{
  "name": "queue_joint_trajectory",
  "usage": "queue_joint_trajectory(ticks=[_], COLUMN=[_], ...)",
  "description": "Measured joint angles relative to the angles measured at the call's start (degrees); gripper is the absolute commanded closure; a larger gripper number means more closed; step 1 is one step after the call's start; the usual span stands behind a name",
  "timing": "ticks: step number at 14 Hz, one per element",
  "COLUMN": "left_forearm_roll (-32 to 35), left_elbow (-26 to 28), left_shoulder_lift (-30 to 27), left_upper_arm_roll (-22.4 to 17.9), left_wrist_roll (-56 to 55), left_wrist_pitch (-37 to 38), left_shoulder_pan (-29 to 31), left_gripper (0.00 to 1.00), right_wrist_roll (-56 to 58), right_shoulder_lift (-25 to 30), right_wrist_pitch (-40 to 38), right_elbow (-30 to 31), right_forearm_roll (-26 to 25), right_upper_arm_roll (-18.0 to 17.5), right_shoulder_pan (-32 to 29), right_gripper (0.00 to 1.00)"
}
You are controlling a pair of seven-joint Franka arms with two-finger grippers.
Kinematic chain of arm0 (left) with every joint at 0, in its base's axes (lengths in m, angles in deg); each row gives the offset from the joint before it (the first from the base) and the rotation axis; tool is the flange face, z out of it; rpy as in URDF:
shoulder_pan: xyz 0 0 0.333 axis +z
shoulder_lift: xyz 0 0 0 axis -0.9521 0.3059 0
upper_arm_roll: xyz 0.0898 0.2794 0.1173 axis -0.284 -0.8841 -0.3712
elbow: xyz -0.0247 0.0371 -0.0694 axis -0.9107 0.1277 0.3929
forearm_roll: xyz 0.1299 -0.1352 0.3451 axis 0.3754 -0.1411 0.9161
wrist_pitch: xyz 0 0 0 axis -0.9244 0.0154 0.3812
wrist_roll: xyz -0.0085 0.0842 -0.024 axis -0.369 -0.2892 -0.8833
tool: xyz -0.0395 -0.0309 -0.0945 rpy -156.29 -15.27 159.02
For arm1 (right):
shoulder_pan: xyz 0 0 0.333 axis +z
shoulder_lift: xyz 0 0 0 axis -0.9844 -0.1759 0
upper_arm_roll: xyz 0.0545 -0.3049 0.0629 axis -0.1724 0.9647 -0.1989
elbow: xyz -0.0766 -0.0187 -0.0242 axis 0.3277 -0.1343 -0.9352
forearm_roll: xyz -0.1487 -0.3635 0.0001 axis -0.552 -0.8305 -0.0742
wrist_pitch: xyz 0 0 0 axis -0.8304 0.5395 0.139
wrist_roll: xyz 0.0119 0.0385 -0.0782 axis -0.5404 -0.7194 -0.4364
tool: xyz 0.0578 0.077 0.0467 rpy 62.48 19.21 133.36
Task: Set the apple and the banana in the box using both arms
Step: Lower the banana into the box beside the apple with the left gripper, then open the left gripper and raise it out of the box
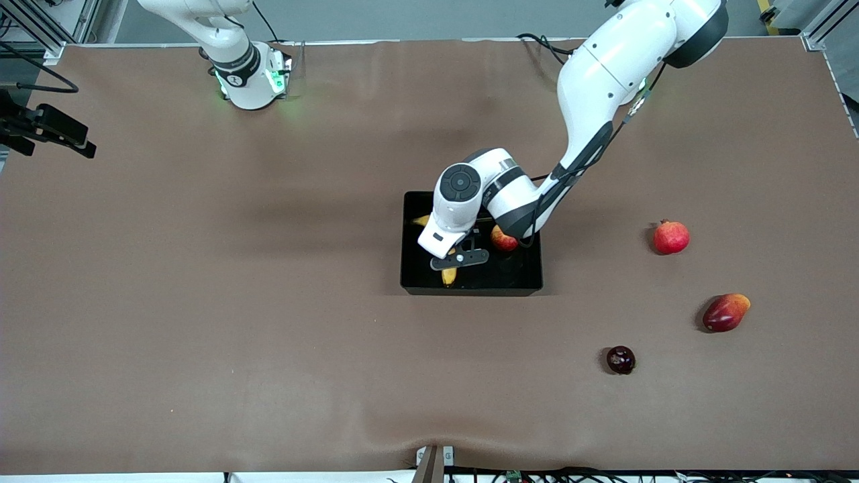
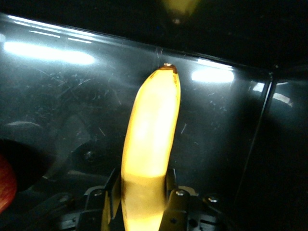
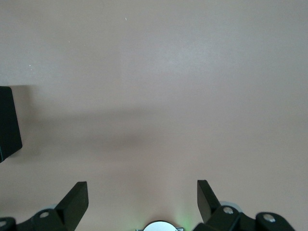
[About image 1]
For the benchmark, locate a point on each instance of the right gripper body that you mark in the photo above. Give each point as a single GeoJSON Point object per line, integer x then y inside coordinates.
{"type": "Point", "coordinates": [15, 125]}

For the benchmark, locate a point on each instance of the red yellow apple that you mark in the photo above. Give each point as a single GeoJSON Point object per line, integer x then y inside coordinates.
{"type": "Point", "coordinates": [503, 239]}

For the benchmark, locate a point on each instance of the yellow banana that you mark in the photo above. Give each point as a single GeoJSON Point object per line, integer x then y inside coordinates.
{"type": "Point", "coordinates": [449, 275]}

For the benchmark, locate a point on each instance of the black plastic box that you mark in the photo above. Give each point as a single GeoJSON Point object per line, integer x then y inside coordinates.
{"type": "Point", "coordinates": [510, 272]}

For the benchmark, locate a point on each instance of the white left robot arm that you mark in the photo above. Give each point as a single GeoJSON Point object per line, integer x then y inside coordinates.
{"type": "Point", "coordinates": [604, 74]}

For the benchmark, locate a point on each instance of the dark purple plum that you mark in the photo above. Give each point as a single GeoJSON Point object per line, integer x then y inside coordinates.
{"type": "Point", "coordinates": [621, 360]}

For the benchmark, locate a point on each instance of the red pomegranate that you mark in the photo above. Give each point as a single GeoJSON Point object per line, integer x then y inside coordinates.
{"type": "Point", "coordinates": [671, 238]}

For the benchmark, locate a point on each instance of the red yellow mango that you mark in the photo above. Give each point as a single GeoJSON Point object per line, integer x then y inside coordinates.
{"type": "Point", "coordinates": [725, 313]}

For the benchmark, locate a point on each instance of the yellow black floor marker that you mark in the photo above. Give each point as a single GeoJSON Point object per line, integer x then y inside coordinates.
{"type": "Point", "coordinates": [768, 13]}

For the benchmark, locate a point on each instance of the aluminium frame profile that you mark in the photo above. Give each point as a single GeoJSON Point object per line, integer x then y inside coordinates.
{"type": "Point", "coordinates": [829, 23]}
{"type": "Point", "coordinates": [60, 27]}

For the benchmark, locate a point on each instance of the grey table edge bracket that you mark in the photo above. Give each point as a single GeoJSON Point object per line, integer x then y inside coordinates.
{"type": "Point", "coordinates": [433, 463]}

